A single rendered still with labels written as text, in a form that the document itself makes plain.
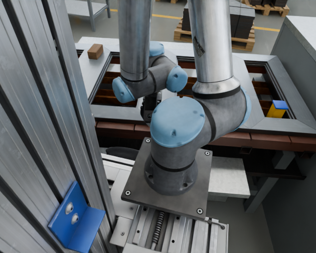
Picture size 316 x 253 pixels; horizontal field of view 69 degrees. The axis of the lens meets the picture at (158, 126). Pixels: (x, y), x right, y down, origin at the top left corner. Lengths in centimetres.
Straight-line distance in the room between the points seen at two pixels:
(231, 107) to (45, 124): 41
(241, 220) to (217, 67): 144
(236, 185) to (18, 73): 101
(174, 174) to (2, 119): 42
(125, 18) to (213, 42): 19
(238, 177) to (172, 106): 71
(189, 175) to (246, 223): 127
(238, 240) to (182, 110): 138
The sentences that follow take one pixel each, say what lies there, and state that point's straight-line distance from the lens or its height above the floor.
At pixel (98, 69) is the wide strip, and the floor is 85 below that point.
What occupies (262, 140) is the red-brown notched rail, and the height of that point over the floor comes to 82.
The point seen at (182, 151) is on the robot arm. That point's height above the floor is 120.
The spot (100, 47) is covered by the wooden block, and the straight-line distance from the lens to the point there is 161.
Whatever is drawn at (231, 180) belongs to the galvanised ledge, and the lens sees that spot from 114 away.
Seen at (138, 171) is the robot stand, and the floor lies 104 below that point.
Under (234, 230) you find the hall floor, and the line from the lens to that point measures 180.
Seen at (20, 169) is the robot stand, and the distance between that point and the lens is 28.
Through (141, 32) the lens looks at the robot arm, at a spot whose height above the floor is 138.
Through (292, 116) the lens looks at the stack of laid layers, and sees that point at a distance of 133.
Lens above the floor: 159
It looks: 45 degrees down
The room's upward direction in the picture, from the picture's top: 2 degrees clockwise
